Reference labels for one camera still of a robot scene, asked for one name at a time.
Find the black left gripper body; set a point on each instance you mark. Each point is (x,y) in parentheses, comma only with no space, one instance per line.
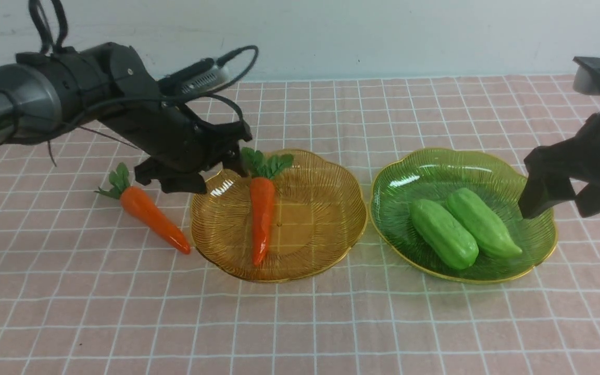
(164,127)

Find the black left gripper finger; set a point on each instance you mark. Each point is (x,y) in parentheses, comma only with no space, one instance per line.
(232,160)
(171,181)

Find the toy carrot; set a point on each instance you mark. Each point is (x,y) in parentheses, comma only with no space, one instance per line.
(263,170)
(138,204)

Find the green toy gourd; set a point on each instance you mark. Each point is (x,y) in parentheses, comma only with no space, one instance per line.
(448,238)
(487,228)

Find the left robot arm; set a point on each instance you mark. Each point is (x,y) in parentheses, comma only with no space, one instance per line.
(44,97)

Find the amber plastic plate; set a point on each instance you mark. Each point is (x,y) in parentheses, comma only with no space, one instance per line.
(319,215)

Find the green plastic plate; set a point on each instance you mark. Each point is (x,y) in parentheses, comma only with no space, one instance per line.
(434,174)

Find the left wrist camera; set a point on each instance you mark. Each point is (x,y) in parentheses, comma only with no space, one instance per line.
(200,77)

